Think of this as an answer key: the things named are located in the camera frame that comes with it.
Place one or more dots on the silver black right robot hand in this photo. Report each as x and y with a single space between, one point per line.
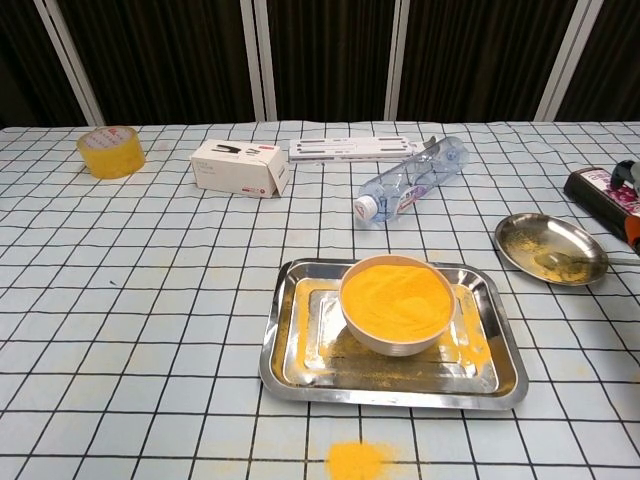
635 175

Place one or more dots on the metal spoon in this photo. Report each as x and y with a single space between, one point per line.
547 260

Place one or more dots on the orange bowl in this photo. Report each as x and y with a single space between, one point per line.
390 345

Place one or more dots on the orange spill spot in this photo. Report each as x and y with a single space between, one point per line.
355 462

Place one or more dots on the dark bottle with purple label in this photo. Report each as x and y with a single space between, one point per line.
595 200

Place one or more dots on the round steel plate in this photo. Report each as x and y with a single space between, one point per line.
540 235

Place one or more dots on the clear plastic water bottle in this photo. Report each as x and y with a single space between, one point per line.
415 175

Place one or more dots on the white folded laptop stand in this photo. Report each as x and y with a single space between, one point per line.
350 149

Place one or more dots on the large rectangular steel tray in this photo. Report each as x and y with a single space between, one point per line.
390 397

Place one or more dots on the small rectangular steel tray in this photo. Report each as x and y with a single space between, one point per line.
320 320

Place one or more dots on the white stapler box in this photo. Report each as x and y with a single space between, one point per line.
230 170

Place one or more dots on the black folding partition screen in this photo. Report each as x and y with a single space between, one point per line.
175 60

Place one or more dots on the checkered blue tablecloth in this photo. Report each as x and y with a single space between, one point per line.
150 275

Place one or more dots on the yellow packing tape roll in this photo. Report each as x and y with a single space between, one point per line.
110 160

